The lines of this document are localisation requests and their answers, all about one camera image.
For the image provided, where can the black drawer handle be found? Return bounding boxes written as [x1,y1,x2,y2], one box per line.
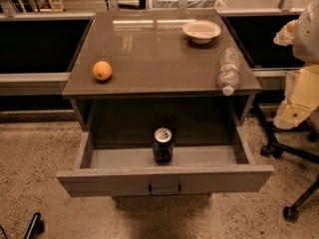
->
[148,184,181,196]

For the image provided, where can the black office chair base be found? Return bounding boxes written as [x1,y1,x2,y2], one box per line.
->
[252,103,319,222]

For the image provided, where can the orange fruit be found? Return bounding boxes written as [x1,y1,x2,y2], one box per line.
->
[93,61,112,81]

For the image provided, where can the grey cabinet counter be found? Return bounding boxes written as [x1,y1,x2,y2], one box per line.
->
[61,9,263,132]

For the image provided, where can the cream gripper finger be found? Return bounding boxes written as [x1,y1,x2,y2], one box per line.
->
[273,100,314,129]

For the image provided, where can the white wire basket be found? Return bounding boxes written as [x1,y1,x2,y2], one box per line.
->
[146,0,225,10]

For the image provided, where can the open grey top drawer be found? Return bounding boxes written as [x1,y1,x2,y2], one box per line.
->
[57,127,273,197]

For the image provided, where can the clear plastic water bottle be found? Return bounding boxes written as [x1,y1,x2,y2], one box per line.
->
[217,48,240,97]

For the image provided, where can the blue pepsi can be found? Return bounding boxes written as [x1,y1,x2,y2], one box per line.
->
[152,127,173,161]

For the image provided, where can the white bowl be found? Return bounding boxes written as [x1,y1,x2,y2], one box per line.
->
[182,20,221,44]

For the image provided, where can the black chair leg lower left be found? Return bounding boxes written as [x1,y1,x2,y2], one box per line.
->
[24,212,45,239]

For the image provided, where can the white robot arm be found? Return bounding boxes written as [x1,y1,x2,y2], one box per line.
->
[273,0,319,129]

